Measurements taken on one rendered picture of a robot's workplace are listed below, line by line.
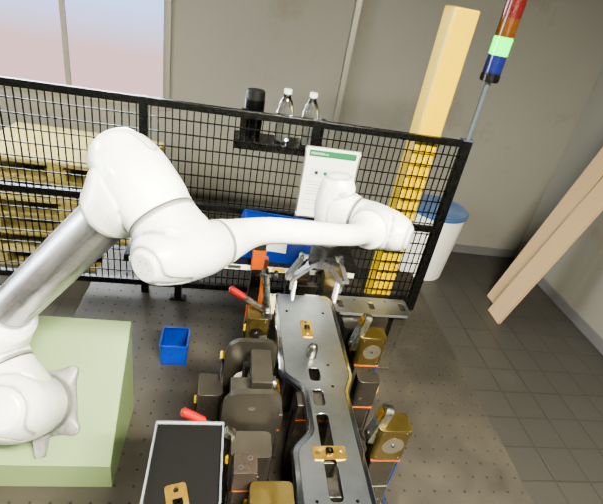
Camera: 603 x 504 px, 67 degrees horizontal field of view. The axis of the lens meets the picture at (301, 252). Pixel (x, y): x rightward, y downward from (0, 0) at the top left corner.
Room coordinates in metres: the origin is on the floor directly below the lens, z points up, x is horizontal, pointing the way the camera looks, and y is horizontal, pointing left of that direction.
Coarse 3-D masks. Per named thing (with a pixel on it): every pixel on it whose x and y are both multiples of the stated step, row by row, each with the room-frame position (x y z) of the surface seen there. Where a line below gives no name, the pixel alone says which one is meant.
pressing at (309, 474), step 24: (288, 312) 1.26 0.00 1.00; (312, 312) 1.29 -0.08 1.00; (288, 336) 1.14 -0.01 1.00; (336, 336) 1.19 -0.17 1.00; (288, 360) 1.03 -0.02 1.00; (312, 360) 1.05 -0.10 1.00; (336, 360) 1.07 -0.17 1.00; (312, 384) 0.95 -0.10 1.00; (336, 384) 0.97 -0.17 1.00; (312, 408) 0.87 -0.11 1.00; (336, 408) 0.88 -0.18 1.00; (312, 432) 0.79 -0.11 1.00; (336, 432) 0.81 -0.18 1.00; (312, 456) 0.72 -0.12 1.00; (360, 456) 0.75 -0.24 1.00; (312, 480) 0.66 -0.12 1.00; (360, 480) 0.68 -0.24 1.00
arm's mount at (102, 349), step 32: (64, 320) 0.96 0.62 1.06; (96, 320) 0.98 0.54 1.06; (64, 352) 0.90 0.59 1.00; (96, 352) 0.92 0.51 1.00; (128, 352) 0.96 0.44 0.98; (96, 384) 0.86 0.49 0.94; (128, 384) 0.95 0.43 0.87; (96, 416) 0.81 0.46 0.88; (128, 416) 0.93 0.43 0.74; (0, 448) 0.70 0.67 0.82; (32, 448) 0.72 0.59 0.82; (64, 448) 0.74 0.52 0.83; (96, 448) 0.75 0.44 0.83; (0, 480) 0.68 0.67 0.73; (32, 480) 0.69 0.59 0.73; (64, 480) 0.71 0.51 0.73; (96, 480) 0.72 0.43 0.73
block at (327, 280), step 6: (324, 270) 1.49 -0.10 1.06; (336, 270) 1.50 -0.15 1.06; (324, 276) 1.46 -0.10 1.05; (330, 276) 1.45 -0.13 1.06; (342, 276) 1.47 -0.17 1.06; (324, 282) 1.44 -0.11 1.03; (330, 282) 1.45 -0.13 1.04; (318, 288) 1.52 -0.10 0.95; (324, 288) 1.45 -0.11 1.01; (330, 288) 1.45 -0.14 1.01; (342, 288) 1.46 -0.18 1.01; (318, 294) 1.50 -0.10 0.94; (324, 294) 1.45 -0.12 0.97; (330, 294) 1.46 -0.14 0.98
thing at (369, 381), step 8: (360, 376) 1.03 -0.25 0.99; (368, 376) 1.04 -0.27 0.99; (376, 376) 1.05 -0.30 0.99; (360, 384) 1.01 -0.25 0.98; (368, 384) 1.01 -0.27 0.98; (376, 384) 1.02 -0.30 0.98; (352, 392) 1.03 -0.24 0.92; (360, 392) 1.01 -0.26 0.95; (368, 392) 1.02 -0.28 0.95; (376, 392) 1.03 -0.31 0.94; (352, 400) 1.01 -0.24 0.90; (360, 400) 1.01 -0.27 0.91; (368, 400) 1.02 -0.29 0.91; (360, 408) 1.02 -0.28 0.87; (360, 416) 1.02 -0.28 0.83; (360, 424) 1.02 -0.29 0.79; (360, 432) 1.02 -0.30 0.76
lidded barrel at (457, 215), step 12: (432, 204) 3.57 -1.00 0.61; (456, 204) 3.68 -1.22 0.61; (420, 216) 3.39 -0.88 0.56; (456, 216) 3.41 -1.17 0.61; (468, 216) 3.48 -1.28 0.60; (444, 228) 3.33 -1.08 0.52; (456, 228) 3.37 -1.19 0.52; (420, 240) 3.36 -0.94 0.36; (444, 240) 3.34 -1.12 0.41; (444, 252) 3.37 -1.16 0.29; (408, 264) 3.40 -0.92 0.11; (432, 264) 3.35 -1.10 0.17; (444, 264) 3.44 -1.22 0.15; (432, 276) 3.38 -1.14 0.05
